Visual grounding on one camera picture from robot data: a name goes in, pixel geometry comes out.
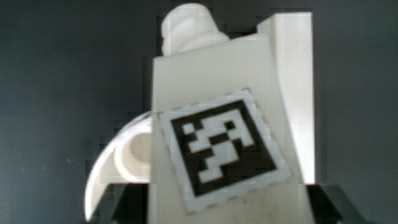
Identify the white stool leg with tag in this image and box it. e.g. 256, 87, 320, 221
148, 3, 315, 224

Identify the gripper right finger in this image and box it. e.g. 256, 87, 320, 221
308, 184, 374, 224

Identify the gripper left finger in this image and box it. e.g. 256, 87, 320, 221
95, 184, 150, 224

